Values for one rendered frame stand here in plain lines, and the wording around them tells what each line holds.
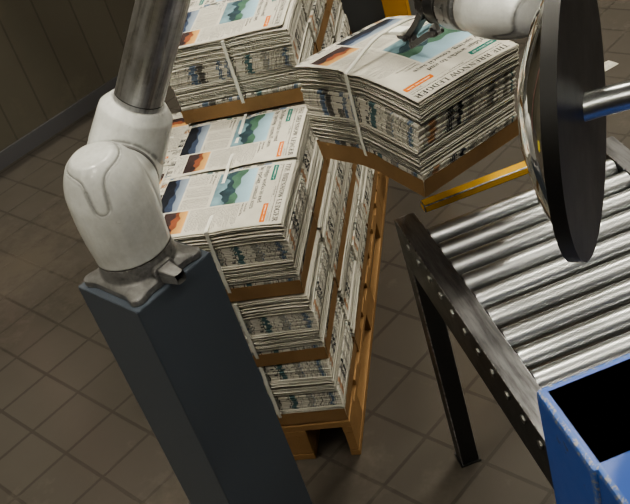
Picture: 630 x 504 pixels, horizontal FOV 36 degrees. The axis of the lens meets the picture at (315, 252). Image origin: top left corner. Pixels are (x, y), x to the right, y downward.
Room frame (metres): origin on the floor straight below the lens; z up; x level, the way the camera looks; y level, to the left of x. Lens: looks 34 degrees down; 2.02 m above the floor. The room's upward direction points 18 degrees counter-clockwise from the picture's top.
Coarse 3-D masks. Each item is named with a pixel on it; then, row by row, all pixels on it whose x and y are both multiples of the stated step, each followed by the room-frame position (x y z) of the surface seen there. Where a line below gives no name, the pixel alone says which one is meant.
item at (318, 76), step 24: (384, 24) 2.02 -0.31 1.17; (408, 24) 1.95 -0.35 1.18; (336, 48) 1.96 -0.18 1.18; (360, 48) 1.91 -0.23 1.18; (312, 72) 1.90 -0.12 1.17; (336, 72) 1.83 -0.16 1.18; (312, 96) 1.92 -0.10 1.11; (336, 96) 1.84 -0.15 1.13; (312, 120) 1.94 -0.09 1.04; (336, 120) 1.85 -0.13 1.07
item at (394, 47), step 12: (396, 36) 1.90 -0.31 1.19; (384, 48) 1.86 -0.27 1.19; (396, 48) 1.84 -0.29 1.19; (408, 48) 1.82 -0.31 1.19; (360, 60) 1.83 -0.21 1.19; (372, 60) 1.82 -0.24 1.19; (384, 60) 1.80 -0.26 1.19; (360, 72) 1.78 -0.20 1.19; (360, 84) 1.76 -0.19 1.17; (348, 96) 1.80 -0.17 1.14; (360, 96) 1.78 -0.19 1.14; (348, 108) 1.81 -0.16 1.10; (360, 108) 1.78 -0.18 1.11; (360, 120) 1.78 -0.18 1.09; (360, 144) 1.79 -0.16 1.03
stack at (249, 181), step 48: (192, 144) 2.45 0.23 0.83; (240, 144) 2.36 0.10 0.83; (288, 144) 2.27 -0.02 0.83; (192, 192) 2.18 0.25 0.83; (240, 192) 2.11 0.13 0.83; (288, 192) 2.04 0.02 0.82; (336, 192) 2.47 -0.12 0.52; (192, 240) 1.99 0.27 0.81; (240, 240) 1.95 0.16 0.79; (288, 240) 1.92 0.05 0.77; (336, 240) 2.34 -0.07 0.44; (288, 336) 1.95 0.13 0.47; (336, 336) 2.07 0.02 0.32; (288, 384) 1.96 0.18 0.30; (336, 384) 1.95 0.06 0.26; (288, 432) 1.98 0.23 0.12
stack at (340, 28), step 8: (336, 0) 3.21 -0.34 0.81; (336, 8) 3.18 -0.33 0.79; (336, 16) 3.16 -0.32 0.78; (344, 16) 3.28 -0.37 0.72; (336, 24) 3.11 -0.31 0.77; (344, 24) 3.23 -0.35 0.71; (336, 32) 3.08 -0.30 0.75; (344, 32) 3.18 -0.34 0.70; (336, 40) 3.05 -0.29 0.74; (384, 176) 3.23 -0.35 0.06; (384, 184) 3.19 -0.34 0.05; (384, 192) 3.15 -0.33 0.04; (384, 200) 3.12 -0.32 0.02; (384, 208) 3.07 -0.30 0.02; (384, 216) 3.03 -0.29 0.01
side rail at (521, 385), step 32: (416, 224) 1.77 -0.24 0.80; (416, 256) 1.68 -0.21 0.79; (448, 288) 1.52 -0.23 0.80; (448, 320) 1.52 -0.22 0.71; (480, 320) 1.39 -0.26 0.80; (480, 352) 1.33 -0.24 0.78; (512, 352) 1.28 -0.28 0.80; (512, 384) 1.21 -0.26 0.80; (512, 416) 1.21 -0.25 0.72; (544, 448) 1.07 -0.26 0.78
